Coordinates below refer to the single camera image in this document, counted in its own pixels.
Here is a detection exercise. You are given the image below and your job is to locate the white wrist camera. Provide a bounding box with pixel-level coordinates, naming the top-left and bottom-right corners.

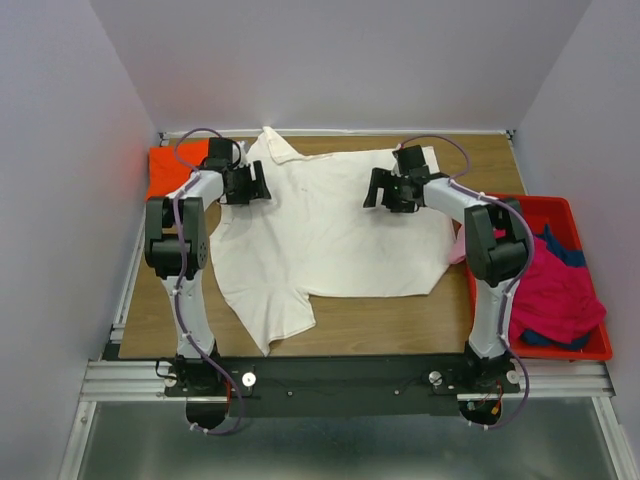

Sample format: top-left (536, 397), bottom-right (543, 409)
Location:
top-left (232, 141), bottom-right (249, 169)
top-left (421, 146), bottom-right (440, 173)

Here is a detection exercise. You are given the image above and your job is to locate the white t-shirt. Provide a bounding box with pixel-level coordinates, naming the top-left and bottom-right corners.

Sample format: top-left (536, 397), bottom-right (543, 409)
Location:
top-left (210, 128), bottom-right (454, 354)

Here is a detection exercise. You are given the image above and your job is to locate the folded orange t-shirt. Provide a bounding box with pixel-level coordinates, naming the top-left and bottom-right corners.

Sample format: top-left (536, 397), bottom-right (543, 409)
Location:
top-left (145, 139), bottom-right (208, 200)

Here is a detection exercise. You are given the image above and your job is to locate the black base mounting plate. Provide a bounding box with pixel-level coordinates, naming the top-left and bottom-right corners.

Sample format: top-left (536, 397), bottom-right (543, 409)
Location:
top-left (160, 353), bottom-right (520, 434)

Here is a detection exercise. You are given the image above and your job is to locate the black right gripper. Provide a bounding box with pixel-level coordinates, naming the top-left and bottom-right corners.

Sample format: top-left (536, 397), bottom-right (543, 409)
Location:
top-left (361, 168), bottom-right (413, 215)

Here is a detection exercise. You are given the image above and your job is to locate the navy blue t-shirt in bin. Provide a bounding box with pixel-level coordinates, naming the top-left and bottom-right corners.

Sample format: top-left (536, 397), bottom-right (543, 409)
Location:
top-left (519, 224), bottom-right (591, 351)

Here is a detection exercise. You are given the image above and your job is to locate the aluminium extrusion rail frame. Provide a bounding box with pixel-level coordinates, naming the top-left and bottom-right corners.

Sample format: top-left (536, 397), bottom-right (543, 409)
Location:
top-left (59, 130), bottom-right (626, 480)

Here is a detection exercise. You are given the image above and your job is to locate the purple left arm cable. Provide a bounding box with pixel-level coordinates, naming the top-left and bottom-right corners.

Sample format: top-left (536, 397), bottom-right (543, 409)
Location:
top-left (172, 127), bottom-right (246, 436)

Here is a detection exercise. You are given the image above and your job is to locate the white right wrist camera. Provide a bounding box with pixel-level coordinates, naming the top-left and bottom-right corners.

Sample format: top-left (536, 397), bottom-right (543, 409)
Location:
top-left (421, 146), bottom-right (440, 173)

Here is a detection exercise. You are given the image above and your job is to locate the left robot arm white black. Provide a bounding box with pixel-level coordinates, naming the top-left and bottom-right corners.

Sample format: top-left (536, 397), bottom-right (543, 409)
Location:
top-left (144, 135), bottom-right (271, 395)

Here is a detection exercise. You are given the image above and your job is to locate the light pink t-shirt in bin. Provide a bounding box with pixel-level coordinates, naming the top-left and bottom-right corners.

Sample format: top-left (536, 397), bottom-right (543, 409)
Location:
top-left (448, 225), bottom-right (466, 265)

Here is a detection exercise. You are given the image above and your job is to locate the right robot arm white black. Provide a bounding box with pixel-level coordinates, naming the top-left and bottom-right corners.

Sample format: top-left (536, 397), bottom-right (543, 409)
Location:
top-left (363, 145), bottom-right (535, 392)

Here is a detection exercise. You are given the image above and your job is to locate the magenta t-shirt in bin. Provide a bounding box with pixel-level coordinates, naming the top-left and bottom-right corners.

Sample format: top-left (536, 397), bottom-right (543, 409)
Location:
top-left (492, 227), bottom-right (608, 346)

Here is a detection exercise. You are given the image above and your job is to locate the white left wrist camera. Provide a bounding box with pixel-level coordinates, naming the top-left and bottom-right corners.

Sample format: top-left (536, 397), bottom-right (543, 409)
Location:
top-left (232, 141), bottom-right (249, 169)

